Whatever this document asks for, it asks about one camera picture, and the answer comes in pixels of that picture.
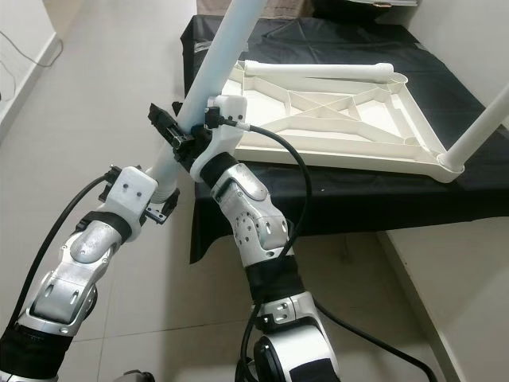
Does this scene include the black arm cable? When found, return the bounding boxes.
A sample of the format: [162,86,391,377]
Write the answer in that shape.
[317,301,444,382]
[0,166,122,353]

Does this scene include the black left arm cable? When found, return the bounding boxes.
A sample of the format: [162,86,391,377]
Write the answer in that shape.
[0,166,122,353]

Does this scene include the long clear tape strip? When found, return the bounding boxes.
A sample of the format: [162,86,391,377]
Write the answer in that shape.
[194,37,229,54]

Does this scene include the speckled grey right wrist camera mount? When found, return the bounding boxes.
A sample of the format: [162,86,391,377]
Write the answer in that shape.
[188,93,247,181]

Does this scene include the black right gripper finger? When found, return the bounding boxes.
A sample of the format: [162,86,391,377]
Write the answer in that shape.
[146,101,193,154]

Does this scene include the black wok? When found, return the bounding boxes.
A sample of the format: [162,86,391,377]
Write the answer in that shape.
[310,0,424,15]

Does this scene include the thin black wall cable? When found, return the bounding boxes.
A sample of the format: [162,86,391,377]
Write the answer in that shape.
[0,30,62,70]

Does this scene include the black tablecloth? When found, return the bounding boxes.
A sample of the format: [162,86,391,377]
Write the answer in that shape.
[181,14,509,267]

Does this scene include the white plastic table leg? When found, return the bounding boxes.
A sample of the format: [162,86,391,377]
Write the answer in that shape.
[242,60,396,82]
[150,0,269,197]
[436,102,509,176]

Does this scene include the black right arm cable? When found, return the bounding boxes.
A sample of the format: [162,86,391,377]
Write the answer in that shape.
[317,301,444,382]

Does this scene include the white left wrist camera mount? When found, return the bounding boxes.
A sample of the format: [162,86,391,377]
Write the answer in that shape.
[98,165,160,240]

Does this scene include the beige cloth covered bench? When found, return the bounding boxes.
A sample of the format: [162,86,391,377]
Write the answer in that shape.
[194,0,313,18]

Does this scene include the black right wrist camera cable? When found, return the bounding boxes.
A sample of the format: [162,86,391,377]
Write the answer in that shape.
[209,110,313,382]

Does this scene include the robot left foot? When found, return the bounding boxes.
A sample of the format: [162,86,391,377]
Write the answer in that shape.
[118,367,157,382]

